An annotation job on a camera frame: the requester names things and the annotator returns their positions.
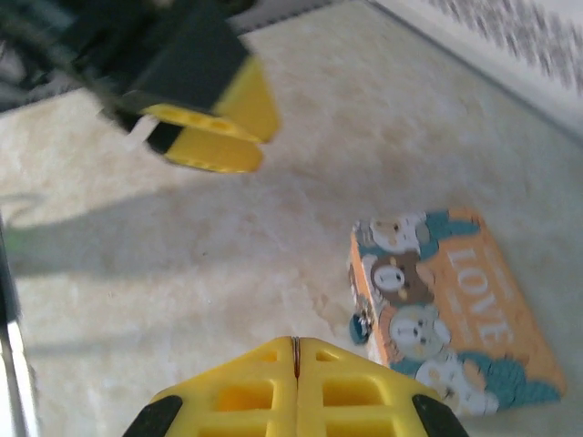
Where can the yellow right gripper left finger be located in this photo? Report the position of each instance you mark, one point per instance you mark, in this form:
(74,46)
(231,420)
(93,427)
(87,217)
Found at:
(255,391)

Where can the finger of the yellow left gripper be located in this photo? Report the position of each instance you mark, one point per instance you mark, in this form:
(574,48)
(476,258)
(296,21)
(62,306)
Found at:
(214,145)
(250,104)

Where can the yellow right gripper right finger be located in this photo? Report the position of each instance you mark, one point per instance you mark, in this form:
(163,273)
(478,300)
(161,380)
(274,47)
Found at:
(350,391)

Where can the orange cartoon animal box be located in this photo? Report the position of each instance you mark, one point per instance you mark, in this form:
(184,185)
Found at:
(460,309)

